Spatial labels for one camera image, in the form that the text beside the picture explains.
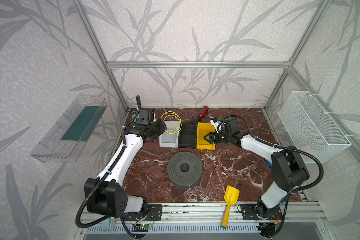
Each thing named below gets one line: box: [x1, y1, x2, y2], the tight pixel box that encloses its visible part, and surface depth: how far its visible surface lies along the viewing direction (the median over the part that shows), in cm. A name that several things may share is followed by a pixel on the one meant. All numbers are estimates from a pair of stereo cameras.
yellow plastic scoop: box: [221, 185, 240, 229], surface depth 80 cm
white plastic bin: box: [159, 120, 180, 148], surface depth 96 cm
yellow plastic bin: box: [196, 122, 216, 151], surface depth 96 cm
